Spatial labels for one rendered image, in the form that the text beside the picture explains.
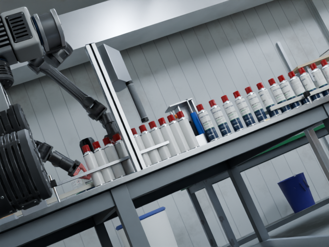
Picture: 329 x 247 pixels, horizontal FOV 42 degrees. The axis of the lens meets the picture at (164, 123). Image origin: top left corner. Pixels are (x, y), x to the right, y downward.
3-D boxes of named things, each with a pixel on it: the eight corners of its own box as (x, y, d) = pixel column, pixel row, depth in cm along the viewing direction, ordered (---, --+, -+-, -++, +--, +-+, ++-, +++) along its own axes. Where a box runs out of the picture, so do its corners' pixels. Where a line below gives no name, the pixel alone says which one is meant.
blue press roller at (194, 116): (207, 141, 223) (194, 112, 226) (209, 139, 220) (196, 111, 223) (201, 143, 222) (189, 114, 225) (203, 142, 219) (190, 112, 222)
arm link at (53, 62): (12, 50, 208) (27, 37, 211) (32, 70, 215) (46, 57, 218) (47, 55, 173) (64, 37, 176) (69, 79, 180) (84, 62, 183)
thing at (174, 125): (189, 152, 215) (173, 115, 219) (192, 149, 210) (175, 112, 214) (179, 155, 214) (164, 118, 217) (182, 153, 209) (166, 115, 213)
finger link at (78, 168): (93, 173, 203) (76, 163, 202) (94, 170, 196) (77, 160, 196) (85, 185, 201) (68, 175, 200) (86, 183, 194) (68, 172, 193)
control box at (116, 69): (133, 84, 211) (119, 50, 215) (118, 79, 195) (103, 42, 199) (116, 93, 214) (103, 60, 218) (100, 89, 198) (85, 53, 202)
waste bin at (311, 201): (311, 211, 491) (293, 174, 499) (287, 219, 515) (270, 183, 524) (326, 201, 517) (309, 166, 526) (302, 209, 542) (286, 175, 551)
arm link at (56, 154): (46, 158, 193) (53, 148, 195) (47, 160, 200) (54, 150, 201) (59, 166, 194) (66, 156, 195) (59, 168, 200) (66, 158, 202)
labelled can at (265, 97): (281, 114, 227) (265, 80, 231) (273, 117, 225) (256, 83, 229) (276, 117, 232) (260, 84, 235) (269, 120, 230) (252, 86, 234)
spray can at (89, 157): (104, 185, 201) (88, 145, 205) (107, 183, 197) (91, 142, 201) (94, 189, 199) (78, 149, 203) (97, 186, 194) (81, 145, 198)
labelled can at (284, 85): (302, 107, 234) (285, 73, 238) (299, 107, 230) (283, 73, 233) (293, 111, 236) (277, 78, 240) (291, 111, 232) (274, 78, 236)
